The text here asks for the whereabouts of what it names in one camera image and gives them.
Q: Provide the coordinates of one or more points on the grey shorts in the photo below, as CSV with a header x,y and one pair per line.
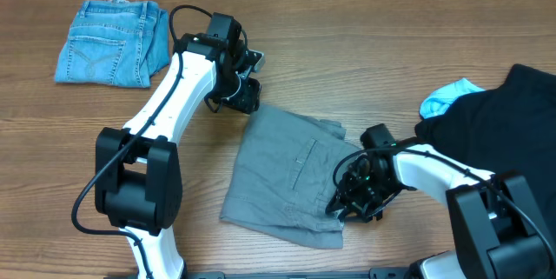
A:
x,y
282,178

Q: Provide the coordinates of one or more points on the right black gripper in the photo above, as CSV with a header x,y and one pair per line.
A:
x,y
347,199

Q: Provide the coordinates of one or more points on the black garment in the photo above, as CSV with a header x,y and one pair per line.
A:
x,y
508,128

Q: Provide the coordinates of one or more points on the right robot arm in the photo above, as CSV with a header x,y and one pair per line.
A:
x,y
498,230

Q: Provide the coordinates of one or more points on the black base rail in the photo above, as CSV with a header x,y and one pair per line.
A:
x,y
295,275

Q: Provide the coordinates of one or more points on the light blue garment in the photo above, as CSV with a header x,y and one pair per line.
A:
x,y
439,101

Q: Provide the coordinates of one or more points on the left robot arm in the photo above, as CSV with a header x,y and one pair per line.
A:
x,y
138,182

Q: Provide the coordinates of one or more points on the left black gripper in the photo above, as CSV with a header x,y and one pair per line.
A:
x,y
245,101

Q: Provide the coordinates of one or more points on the folded blue denim jeans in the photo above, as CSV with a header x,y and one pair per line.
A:
x,y
115,42

